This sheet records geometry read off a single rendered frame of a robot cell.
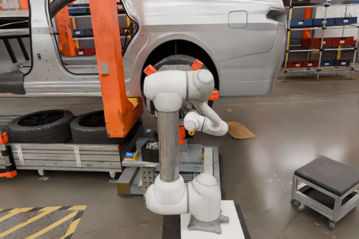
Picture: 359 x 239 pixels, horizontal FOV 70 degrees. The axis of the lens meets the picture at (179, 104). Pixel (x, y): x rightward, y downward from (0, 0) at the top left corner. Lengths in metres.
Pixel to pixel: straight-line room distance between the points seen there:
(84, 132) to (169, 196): 1.52
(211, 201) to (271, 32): 1.70
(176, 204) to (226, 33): 1.66
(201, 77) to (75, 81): 2.03
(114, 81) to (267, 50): 1.42
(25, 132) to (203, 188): 2.12
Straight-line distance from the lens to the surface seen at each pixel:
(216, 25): 2.50
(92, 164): 2.67
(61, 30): 5.49
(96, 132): 2.64
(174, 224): 1.71
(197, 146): 2.71
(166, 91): 1.12
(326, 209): 2.23
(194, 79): 1.12
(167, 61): 2.26
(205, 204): 1.40
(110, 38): 2.13
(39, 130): 2.98
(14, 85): 3.34
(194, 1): 2.53
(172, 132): 1.21
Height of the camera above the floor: 1.45
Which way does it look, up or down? 17 degrees down
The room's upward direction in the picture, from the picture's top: 3 degrees counter-clockwise
